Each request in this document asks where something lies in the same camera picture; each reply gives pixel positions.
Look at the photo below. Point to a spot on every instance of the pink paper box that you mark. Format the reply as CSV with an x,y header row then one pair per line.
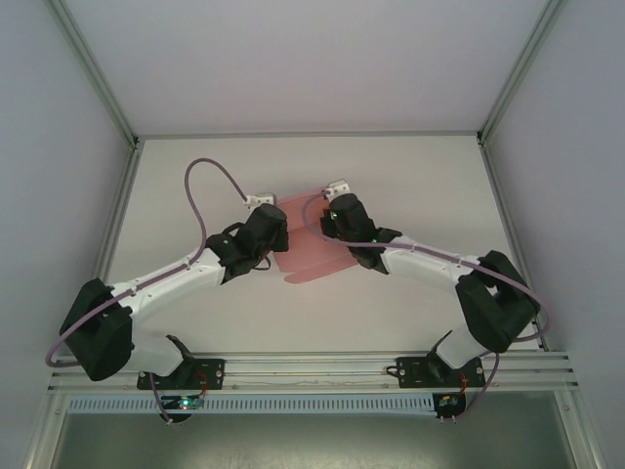
x,y
312,254

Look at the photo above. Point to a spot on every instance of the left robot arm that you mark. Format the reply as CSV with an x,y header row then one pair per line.
x,y
171,278

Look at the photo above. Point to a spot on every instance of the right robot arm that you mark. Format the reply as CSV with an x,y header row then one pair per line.
x,y
425,264

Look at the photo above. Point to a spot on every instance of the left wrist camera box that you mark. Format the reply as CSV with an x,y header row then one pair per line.
x,y
259,199

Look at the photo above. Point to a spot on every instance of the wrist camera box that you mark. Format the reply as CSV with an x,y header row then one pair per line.
x,y
259,199
338,187

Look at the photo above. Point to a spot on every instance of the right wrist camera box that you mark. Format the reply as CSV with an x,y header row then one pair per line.
x,y
338,187

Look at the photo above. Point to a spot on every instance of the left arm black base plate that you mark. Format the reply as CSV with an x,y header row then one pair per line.
x,y
212,366

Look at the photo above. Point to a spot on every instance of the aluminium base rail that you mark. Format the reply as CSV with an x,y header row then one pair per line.
x,y
312,364

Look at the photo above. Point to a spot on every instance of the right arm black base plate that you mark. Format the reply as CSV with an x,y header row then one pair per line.
x,y
407,371

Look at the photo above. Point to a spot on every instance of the aluminium frame post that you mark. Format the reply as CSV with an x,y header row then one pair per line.
x,y
93,68
581,435
517,63
44,435

